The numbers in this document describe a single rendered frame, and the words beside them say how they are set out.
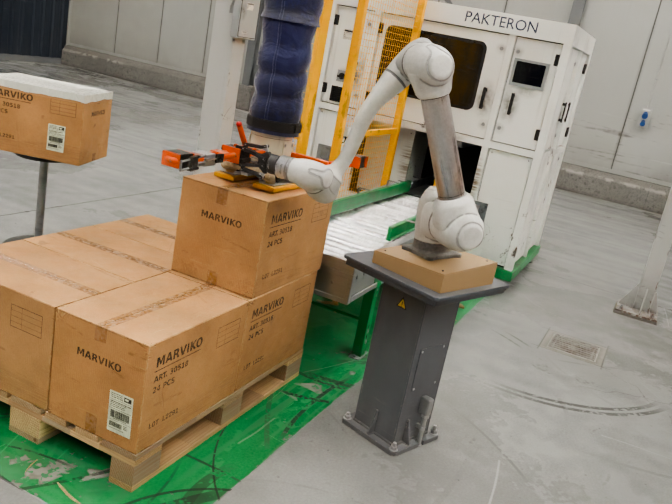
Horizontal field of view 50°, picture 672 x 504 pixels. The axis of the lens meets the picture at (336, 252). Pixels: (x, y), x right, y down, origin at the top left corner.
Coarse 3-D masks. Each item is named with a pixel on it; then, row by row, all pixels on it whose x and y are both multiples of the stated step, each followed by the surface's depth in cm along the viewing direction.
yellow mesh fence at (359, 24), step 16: (368, 0) 441; (368, 16) 452; (416, 16) 532; (416, 32) 534; (352, 48) 447; (352, 64) 449; (352, 80) 453; (368, 80) 481; (352, 96) 464; (400, 96) 544; (352, 112) 473; (400, 112) 550; (336, 128) 461; (384, 128) 533; (336, 144) 463; (384, 176) 565
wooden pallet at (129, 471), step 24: (288, 360) 334; (264, 384) 330; (24, 408) 259; (216, 408) 283; (240, 408) 302; (24, 432) 261; (48, 432) 263; (72, 432) 251; (192, 432) 282; (216, 432) 288; (120, 456) 243; (144, 456) 245; (168, 456) 264; (120, 480) 245; (144, 480) 249
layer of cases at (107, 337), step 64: (0, 256) 278; (64, 256) 291; (128, 256) 305; (0, 320) 256; (64, 320) 243; (128, 320) 244; (192, 320) 254; (256, 320) 292; (0, 384) 263; (64, 384) 248; (128, 384) 236; (192, 384) 261; (128, 448) 241
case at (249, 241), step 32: (192, 192) 287; (224, 192) 281; (256, 192) 284; (288, 192) 295; (192, 224) 290; (224, 224) 284; (256, 224) 277; (288, 224) 294; (320, 224) 323; (192, 256) 293; (224, 256) 286; (256, 256) 280; (288, 256) 303; (320, 256) 333; (224, 288) 289; (256, 288) 285
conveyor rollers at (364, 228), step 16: (368, 208) 480; (384, 208) 493; (400, 208) 499; (416, 208) 512; (336, 224) 422; (352, 224) 435; (368, 224) 441; (384, 224) 446; (336, 240) 391; (352, 240) 397; (368, 240) 403; (384, 240) 409
